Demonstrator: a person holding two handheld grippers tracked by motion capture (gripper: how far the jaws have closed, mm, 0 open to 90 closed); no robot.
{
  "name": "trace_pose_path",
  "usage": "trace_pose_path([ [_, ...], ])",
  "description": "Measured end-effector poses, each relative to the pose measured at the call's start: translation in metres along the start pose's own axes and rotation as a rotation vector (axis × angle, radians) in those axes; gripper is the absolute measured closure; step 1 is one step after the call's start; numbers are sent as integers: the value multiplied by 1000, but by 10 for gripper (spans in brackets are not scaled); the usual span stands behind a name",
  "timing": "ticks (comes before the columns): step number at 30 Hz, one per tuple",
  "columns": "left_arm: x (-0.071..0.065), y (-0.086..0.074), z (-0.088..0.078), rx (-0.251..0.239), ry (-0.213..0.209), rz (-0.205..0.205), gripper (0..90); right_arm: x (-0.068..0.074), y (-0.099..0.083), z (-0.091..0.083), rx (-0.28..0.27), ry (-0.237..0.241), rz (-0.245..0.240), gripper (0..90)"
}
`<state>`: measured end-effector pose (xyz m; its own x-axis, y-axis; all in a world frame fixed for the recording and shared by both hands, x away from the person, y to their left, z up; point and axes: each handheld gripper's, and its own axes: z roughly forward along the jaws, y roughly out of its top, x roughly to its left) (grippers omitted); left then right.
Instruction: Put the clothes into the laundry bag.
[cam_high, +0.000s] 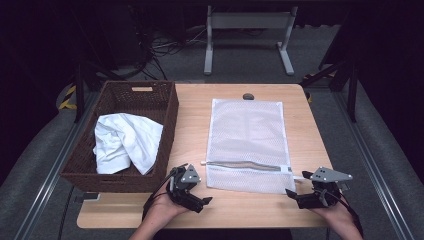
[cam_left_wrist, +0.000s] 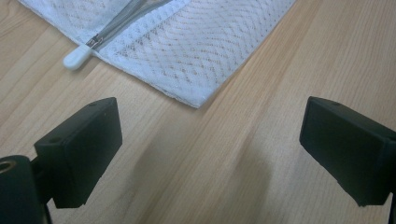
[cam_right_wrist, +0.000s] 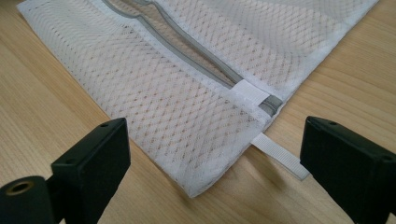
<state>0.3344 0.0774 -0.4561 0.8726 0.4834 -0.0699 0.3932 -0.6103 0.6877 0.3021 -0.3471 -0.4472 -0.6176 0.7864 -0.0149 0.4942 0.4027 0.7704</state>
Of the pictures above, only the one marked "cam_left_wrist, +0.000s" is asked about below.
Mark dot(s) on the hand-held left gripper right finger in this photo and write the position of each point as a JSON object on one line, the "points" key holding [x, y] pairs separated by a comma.
{"points": [[348, 149]]}

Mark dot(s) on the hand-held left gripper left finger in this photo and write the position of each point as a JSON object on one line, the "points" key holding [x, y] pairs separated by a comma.
{"points": [[84, 149]]}

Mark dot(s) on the white cloth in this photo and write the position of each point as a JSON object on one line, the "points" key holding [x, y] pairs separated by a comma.
{"points": [[186, 59]]}

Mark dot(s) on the white zipper pull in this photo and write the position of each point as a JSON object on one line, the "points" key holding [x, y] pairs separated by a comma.
{"points": [[76, 59]]}

